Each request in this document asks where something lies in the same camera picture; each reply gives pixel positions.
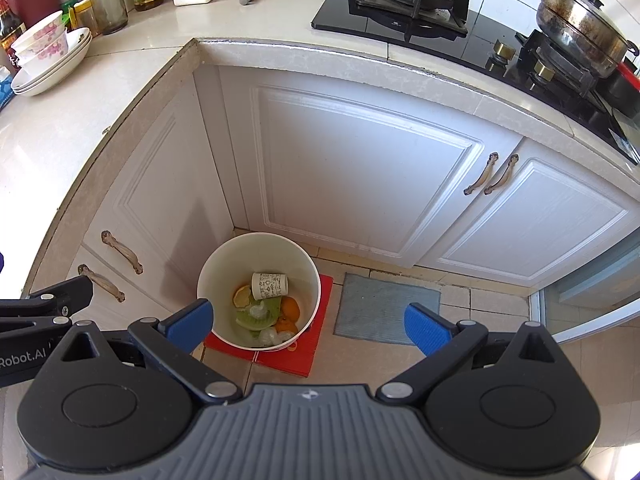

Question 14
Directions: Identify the black glass gas stove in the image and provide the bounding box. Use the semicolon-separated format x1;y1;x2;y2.
311;0;640;161

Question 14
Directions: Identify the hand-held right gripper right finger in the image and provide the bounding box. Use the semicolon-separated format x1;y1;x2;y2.
375;302;558;403

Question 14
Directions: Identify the white plate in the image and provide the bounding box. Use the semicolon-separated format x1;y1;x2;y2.
11;35;93;92
12;42;92;97
10;27;93;86

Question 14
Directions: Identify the printed white paper cup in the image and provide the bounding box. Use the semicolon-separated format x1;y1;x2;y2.
251;272;291;301

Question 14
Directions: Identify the grey floor mat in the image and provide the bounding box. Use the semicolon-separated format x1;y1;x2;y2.
334;273;442;346

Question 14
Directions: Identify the curved cabinet handle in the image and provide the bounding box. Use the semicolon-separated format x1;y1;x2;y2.
77;264;126;303
463;152;500;196
482;154;520;195
101;231;144;275

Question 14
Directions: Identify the dark vinegar bottle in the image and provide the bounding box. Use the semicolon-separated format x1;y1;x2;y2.
0;0;26;71

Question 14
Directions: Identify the white cabinet door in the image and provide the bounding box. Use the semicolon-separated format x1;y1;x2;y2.
80;72;233;286
217;67;523;268
65;247;201;333
417;137;640;288

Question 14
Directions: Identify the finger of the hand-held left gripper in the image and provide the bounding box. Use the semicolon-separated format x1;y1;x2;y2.
0;276;94;335

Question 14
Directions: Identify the black and red pan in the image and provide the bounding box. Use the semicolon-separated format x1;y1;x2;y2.
597;57;640;121

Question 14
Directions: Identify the white round bin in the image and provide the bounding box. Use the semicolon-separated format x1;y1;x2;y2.
196;232;322;352

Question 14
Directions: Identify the stainless steel pot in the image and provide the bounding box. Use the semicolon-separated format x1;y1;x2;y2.
532;0;640;78

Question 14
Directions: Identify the pale green cabbage leaf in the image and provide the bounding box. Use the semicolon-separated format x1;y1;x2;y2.
236;300;281;333

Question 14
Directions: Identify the white floral bowl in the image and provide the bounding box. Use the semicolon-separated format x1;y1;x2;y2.
20;42;68;68
11;10;66;53
15;30;68;61

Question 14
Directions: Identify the black burner grate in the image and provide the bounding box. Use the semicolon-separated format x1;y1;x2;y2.
515;27;616;101
347;0;470;43

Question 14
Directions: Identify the flat red cardboard box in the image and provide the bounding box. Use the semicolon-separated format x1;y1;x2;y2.
202;272;335;378

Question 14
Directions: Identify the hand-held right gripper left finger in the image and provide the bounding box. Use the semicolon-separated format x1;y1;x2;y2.
60;298;240;403

